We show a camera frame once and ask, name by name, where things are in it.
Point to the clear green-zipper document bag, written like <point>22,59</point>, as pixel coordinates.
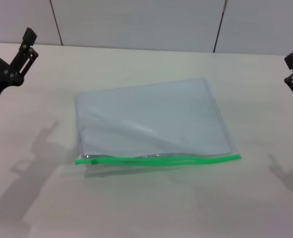
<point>148,116</point>

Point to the green zipper slider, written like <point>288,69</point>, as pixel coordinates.
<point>94,162</point>

